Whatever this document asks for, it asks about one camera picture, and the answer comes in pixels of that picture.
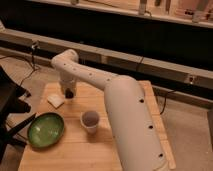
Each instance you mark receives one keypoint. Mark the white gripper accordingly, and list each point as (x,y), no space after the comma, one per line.
(67,82)

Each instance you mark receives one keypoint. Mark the black eraser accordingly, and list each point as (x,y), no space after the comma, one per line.
(69,94)

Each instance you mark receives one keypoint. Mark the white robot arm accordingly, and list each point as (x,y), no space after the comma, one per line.
(137,141)

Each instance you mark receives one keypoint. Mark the white sponge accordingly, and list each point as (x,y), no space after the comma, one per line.
(55,100)

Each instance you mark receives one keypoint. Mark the white paper cup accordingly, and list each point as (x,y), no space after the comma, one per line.
(90,121)

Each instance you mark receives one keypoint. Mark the green bowl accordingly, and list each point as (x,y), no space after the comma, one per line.
(45,130)

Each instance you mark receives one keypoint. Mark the black tripod stand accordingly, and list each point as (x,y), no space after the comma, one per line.
(10,93)

